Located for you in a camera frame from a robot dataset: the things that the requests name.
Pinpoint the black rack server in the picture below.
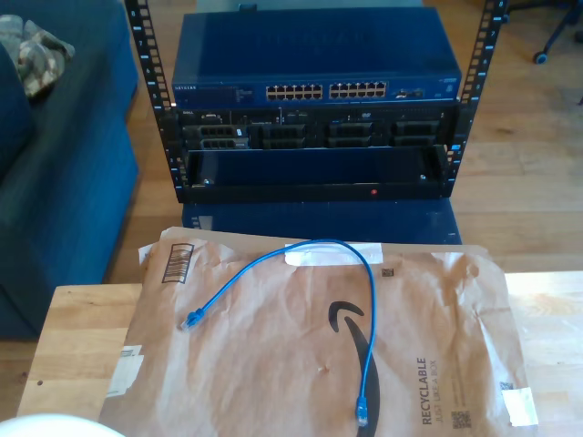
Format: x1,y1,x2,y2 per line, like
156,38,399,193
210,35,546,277
176,105,459,151

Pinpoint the blue network switch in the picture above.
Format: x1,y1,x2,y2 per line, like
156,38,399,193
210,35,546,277
171,11,463,109

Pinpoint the blue sofa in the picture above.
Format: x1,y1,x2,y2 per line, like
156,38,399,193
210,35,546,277
0,0,140,341

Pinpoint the blue network cable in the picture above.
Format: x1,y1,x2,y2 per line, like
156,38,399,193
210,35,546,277
180,239,382,429

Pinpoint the brown paper mailer envelope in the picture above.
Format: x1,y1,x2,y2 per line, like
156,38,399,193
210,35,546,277
97,226,541,437

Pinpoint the camouflage cloth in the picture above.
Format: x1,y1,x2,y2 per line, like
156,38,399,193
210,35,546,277
0,14,77,99

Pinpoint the black office chair base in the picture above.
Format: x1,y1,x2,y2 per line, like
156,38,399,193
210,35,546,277
507,0,583,65

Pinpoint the black rack frame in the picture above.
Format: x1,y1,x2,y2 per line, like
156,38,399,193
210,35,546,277
124,0,510,205

